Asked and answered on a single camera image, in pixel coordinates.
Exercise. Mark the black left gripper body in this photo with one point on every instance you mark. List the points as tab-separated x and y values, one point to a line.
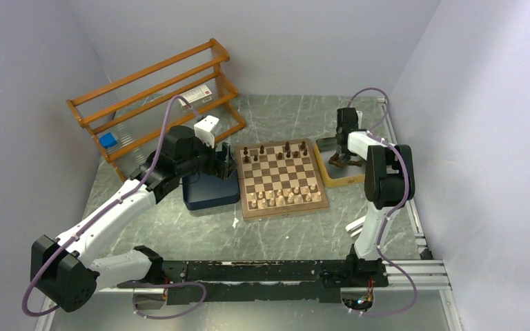
220	165

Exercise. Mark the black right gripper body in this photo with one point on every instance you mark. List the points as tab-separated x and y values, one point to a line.
345	152

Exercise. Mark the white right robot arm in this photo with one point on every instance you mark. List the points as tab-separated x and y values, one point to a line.
388	180

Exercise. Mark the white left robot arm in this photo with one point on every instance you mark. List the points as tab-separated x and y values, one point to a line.
67	269

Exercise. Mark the wooden chess board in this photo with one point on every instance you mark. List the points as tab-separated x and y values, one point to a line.
272	173

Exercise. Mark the light chess pieces row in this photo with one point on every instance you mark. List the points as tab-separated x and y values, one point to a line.
306	197

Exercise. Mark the blue metal tin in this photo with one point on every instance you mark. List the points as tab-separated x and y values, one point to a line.
201	190

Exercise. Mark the white red box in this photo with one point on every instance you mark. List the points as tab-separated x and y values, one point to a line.
195	98

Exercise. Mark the orange wooden rack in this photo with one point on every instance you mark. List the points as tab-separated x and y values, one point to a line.
110	116

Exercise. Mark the blue small object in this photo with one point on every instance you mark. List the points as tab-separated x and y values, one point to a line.
108	140

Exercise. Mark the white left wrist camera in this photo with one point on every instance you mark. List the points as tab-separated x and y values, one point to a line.
205	130

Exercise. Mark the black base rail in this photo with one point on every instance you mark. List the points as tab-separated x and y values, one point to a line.
288	280

